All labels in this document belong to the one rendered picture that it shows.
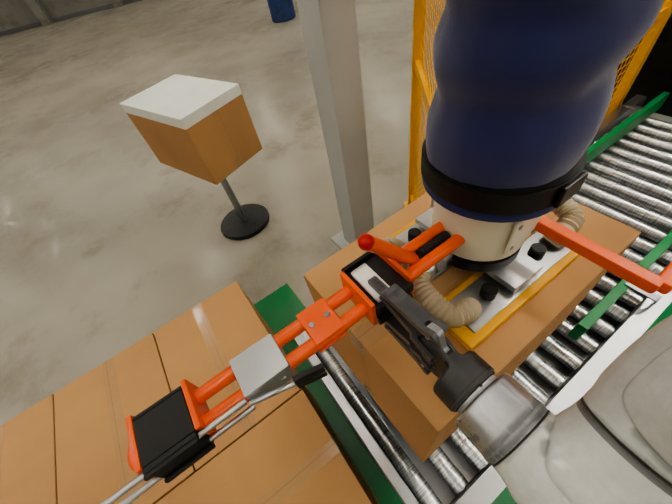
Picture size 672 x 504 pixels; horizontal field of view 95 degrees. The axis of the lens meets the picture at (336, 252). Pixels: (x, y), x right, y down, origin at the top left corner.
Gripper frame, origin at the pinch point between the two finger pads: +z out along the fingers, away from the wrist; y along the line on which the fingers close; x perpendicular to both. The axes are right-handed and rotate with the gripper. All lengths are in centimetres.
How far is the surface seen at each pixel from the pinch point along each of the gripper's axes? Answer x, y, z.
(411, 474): -7, 66, -19
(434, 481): -3, 72, -24
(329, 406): -16, 120, 26
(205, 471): -57, 66, 18
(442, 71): 15.8, -26.8, 3.4
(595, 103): 25.4, -23.1, -10.0
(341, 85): 60, 12, 94
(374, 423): -7, 65, -3
